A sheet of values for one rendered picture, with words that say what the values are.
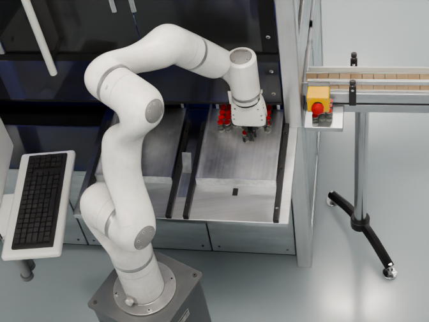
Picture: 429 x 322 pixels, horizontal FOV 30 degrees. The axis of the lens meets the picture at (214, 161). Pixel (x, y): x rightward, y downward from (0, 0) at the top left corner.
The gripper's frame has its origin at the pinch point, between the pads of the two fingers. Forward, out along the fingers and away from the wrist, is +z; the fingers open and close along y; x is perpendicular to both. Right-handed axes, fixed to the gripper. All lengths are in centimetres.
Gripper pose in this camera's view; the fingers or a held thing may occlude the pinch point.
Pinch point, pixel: (251, 133)
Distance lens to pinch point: 241.9
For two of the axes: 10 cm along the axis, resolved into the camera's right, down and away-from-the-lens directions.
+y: -9.8, -0.4, 2.0
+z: 1.3, 6.4, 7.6
